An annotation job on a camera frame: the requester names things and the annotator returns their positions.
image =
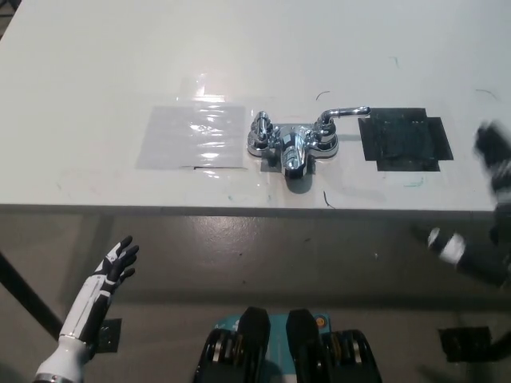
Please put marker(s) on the gray translucent tape patch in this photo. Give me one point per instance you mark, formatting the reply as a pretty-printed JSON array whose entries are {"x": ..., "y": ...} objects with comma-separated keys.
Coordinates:
[{"x": 175, "y": 135}]

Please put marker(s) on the black floor tape patch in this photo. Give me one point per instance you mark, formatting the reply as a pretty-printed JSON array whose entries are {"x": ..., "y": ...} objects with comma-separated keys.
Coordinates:
[{"x": 109, "y": 335}]

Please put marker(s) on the chrome faucet body with spout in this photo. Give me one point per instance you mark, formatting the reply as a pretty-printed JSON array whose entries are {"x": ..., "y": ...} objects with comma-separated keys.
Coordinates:
[{"x": 293, "y": 153}]

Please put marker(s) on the black metal table leg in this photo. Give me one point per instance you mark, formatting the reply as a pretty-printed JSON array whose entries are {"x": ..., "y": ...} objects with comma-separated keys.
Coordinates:
[{"x": 28, "y": 295}]

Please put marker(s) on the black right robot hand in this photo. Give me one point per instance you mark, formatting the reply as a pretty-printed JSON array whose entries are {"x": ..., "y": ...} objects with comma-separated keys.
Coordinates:
[{"x": 501, "y": 259}]

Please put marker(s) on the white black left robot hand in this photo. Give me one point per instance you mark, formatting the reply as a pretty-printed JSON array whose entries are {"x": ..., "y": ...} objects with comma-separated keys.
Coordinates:
[{"x": 104, "y": 279}]

